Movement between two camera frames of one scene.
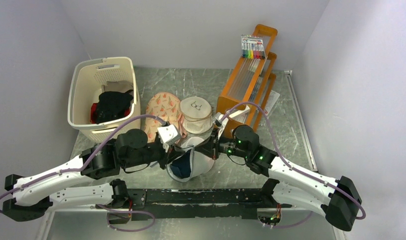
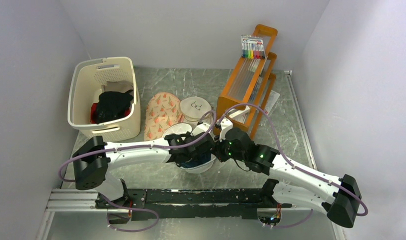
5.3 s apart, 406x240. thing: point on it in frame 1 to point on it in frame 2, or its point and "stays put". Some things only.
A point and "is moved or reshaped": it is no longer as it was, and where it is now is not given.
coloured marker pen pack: (252, 47) stays put
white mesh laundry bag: (201, 163) is moved or reshaped
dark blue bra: (181, 167) to (196, 160)
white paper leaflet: (273, 97) stays put
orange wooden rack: (244, 97) stays put
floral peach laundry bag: (165, 105) stays put
